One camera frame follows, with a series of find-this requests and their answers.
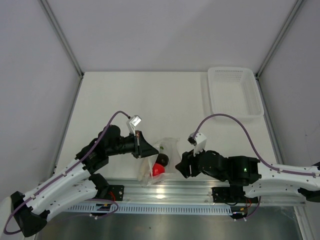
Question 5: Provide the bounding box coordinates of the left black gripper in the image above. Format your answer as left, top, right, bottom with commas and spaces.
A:
107, 130, 159, 159

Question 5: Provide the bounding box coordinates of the black round food item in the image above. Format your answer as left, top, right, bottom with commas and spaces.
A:
156, 153, 169, 167

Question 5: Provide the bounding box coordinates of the white daikon radish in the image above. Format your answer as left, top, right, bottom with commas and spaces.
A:
137, 145, 166, 186

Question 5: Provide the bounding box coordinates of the clear zip top bag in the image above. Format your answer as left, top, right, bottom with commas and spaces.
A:
137, 137, 181, 187

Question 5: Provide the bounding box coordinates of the red tomato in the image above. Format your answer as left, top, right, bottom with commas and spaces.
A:
151, 163, 165, 177

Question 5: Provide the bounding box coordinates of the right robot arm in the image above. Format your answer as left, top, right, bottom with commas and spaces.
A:
175, 150, 320, 204

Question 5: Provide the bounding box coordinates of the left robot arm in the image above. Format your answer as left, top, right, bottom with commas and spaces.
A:
10, 125, 158, 238

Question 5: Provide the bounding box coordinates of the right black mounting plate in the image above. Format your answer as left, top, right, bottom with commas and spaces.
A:
211, 186, 258, 205

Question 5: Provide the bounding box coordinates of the black mounting plate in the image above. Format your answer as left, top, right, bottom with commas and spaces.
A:
211, 186, 258, 205
99, 185, 125, 202

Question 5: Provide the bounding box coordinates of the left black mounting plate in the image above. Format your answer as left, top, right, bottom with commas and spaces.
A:
99, 185, 125, 202

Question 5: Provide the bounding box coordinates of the white plastic basket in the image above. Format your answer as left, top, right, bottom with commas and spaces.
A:
207, 66, 265, 121

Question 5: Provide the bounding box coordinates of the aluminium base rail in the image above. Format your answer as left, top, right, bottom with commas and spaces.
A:
72, 177, 307, 206

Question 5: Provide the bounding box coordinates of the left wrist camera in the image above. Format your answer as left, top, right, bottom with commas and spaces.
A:
126, 115, 142, 135

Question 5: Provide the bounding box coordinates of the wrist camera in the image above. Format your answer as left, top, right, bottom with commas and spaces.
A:
188, 132, 207, 156
126, 115, 142, 135

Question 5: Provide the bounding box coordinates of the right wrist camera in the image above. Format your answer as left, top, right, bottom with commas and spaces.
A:
188, 132, 207, 156

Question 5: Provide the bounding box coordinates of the white slotted cable duct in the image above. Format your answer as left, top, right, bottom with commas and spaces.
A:
65, 202, 232, 216

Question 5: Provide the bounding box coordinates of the left aluminium frame post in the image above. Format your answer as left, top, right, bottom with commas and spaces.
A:
38, 0, 84, 79

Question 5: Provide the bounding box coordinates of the aluminium frame post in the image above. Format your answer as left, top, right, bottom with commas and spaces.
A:
38, 0, 84, 79
254, 0, 308, 81

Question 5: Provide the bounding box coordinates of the right aluminium frame post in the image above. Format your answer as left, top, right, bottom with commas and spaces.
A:
254, 0, 308, 81

